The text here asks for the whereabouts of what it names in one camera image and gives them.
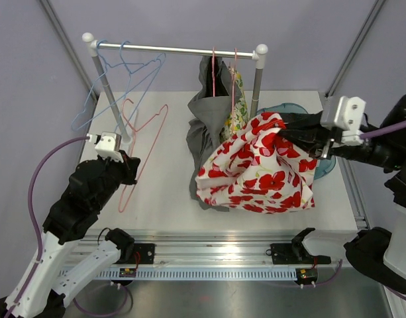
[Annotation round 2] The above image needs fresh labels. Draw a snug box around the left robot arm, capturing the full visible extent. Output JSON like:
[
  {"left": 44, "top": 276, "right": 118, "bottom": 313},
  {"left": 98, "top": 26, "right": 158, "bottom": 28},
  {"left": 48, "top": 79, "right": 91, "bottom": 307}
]
[{"left": 0, "top": 151, "right": 140, "bottom": 317}]

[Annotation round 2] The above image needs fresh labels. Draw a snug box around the left frame post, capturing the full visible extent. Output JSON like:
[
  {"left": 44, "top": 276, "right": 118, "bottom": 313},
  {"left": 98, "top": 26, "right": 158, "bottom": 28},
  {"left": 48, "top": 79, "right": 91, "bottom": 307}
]
[{"left": 37, "top": 0, "right": 99, "bottom": 103}]

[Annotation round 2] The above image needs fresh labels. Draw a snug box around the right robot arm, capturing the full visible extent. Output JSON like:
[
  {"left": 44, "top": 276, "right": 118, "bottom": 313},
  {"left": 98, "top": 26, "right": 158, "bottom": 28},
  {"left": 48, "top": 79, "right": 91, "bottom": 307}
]
[{"left": 280, "top": 94, "right": 406, "bottom": 295}]

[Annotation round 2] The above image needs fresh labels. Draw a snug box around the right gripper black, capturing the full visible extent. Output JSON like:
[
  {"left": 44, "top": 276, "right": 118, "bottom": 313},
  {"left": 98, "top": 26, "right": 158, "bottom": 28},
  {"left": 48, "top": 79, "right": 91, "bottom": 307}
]
[{"left": 270, "top": 107, "right": 406, "bottom": 168}]

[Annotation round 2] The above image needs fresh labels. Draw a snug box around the lemon print skirt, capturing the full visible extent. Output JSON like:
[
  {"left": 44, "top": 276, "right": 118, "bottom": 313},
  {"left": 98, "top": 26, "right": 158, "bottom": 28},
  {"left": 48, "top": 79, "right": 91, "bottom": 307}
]
[{"left": 219, "top": 65, "right": 249, "bottom": 142}]

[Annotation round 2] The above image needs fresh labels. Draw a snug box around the blue plastic basket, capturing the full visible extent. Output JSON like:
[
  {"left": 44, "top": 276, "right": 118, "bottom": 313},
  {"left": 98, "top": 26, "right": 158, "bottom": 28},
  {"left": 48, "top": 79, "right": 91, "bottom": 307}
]
[{"left": 256, "top": 103, "right": 336, "bottom": 180}]

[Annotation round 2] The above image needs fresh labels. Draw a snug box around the red poppy white skirt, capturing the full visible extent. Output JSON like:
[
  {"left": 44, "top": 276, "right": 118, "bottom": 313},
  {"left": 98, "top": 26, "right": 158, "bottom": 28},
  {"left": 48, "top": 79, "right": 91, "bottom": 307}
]
[{"left": 195, "top": 112, "right": 317, "bottom": 214}]

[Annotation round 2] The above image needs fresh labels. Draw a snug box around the white slotted cable duct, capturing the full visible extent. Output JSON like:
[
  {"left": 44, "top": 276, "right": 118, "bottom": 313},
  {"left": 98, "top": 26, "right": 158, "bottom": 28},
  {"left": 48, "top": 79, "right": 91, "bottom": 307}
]
[{"left": 56, "top": 268, "right": 299, "bottom": 281}]

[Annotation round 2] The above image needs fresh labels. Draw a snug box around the pink wire hanger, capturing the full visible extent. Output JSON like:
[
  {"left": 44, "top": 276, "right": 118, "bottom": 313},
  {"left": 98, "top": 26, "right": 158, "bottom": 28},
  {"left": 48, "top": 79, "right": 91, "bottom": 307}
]
[
  {"left": 230, "top": 48, "right": 240, "bottom": 133},
  {"left": 211, "top": 47, "right": 218, "bottom": 97},
  {"left": 118, "top": 98, "right": 170, "bottom": 213}
]

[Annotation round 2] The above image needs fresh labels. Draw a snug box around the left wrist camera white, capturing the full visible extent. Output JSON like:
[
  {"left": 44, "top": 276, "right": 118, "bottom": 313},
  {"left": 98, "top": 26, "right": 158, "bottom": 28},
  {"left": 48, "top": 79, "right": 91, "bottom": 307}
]
[{"left": 86, "top": 132, "right": 123, "bottom": 162}]

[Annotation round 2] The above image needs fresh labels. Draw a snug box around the clothes rack silver white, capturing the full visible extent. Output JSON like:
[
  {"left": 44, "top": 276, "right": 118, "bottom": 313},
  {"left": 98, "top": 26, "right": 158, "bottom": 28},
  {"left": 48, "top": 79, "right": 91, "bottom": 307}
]
[{"left": 82, "top": 32, "right": 268, "bottom": 144}]

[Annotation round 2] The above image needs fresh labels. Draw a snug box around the right frame post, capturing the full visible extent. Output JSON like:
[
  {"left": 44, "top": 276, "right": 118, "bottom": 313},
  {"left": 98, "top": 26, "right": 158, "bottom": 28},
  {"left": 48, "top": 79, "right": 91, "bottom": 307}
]
[{"left": 324, "top": 0, "right": 387, "bottom": 99}]

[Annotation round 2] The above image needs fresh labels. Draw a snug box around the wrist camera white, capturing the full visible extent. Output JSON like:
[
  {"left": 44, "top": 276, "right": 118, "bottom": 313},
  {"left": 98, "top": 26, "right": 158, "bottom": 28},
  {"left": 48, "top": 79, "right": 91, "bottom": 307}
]
[
  {"left": 86, "top": 132, "right": 123, "bottom": 162},
  {"left": 320, "top": 96, "right": 366, "bottom": 146}
]

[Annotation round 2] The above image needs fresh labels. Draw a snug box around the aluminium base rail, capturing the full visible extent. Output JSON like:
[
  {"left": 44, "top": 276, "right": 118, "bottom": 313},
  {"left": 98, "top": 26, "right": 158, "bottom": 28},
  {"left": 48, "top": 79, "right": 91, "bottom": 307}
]
[{"left": 60, "top": 230, "right": 369, "bottom": 268}]

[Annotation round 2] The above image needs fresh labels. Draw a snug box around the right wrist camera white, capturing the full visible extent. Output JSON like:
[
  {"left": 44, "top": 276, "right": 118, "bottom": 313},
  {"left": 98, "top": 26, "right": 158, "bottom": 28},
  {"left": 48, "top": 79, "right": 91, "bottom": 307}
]
[{"left": 320, "top": 96, "right": 366, "bottom": 146}]

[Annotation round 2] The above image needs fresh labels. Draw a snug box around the frame post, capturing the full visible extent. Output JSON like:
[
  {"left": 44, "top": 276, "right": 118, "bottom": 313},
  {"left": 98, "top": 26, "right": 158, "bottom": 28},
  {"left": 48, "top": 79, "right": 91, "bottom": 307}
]
[
  {"left": 324, "top": 0, "right": 387, "bottom": 99},
  {"left": 37, "top": 0, "right": 99, "bottom": 103}
]

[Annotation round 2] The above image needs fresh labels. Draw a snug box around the blue wire hanger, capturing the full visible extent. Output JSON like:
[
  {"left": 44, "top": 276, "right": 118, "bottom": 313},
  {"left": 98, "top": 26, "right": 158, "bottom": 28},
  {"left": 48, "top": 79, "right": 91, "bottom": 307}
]
[
  {"left": 72, "top": 39, "right": 137, "bottom": 132},
  {"left": 119, "top": 41, "right": 166, "bottom": 133}
]

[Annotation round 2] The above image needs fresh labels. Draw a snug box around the plain grey skirt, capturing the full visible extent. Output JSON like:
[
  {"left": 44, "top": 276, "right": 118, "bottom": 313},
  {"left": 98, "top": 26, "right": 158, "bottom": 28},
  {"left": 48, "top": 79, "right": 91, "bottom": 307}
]
[{"left": 186, "top": 56, "right": 232, "bottom": 210}]

